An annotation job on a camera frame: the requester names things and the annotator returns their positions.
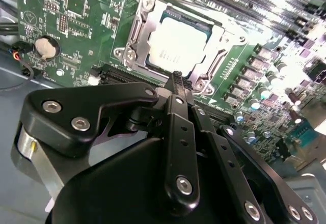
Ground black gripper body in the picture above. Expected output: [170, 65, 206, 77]
[44, 136, 245, 224]

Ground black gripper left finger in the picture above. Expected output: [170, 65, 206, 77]
[11, 71, 202, 211]

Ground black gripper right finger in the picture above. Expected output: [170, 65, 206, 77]
[182, 80, 319, 224]

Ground silver CPU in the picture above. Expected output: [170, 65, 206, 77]
[147, 6, 224, 79]

